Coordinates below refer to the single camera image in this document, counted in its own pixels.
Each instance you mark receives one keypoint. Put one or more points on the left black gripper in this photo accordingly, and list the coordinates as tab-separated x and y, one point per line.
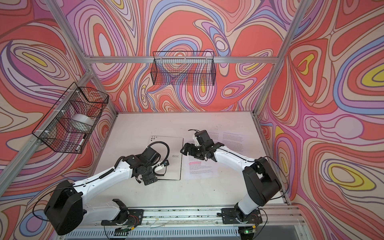
150	179

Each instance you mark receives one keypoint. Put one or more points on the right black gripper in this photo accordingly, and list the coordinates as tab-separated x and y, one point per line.
191	152

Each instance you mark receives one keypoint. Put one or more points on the white RAY file folder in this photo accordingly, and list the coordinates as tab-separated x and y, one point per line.
173	171

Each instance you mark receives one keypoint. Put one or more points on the paper sheet green highlight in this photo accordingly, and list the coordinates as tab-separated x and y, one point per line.
233	141

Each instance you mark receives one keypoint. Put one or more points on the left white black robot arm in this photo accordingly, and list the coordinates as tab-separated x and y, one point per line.
69	206

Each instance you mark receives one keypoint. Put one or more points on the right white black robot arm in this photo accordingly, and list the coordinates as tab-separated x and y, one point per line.
261	181

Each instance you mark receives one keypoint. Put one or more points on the paper sheet pink highlight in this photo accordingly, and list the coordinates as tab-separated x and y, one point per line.
194	169

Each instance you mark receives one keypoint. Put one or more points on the paper sheet middle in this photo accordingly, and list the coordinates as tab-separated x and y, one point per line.
216	137

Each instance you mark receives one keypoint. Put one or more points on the green circuit board left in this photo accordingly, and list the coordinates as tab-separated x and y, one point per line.
123	231

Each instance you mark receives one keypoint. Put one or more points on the green circuit board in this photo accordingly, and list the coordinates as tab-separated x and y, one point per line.
245	231
123	231

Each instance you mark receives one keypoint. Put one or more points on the black white marker pen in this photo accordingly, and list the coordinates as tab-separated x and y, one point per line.
79	146

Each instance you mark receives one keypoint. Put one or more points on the green circuit board right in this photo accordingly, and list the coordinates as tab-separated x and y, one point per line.
245	231

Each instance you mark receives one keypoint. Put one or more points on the aluminium front rail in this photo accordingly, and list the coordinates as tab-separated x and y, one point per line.
206	216

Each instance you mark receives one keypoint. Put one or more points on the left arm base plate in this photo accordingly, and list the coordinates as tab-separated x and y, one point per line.
130	218

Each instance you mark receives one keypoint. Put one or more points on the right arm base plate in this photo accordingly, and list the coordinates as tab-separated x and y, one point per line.
235	216

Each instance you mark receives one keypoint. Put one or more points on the black wire basket back wall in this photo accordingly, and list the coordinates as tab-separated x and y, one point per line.
183	68

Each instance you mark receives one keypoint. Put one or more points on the black wire basket wall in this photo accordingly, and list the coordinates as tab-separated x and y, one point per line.
79	110
183	68

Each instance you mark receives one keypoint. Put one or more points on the black wire basket left wall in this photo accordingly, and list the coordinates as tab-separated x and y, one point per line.
79	110

